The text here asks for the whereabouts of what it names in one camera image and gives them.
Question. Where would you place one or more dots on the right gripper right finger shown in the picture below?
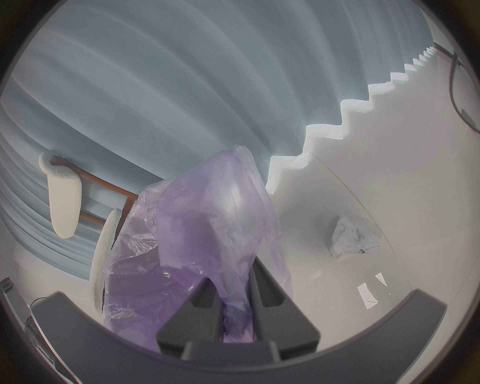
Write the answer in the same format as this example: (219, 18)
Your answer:
(288, 322)

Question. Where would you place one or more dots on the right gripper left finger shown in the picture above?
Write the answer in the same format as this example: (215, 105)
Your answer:
(187, 326)

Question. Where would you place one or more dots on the crumpled white paper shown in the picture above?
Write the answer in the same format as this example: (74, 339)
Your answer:
(348, 236)

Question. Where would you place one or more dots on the purple plastic bag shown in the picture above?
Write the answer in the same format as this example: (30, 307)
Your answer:
(210, 210)

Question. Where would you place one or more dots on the white cushioned wooden chair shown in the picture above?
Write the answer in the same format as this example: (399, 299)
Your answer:
(63, 202)

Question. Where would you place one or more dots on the pale blue curtain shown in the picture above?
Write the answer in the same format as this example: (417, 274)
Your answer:
(187, 75)

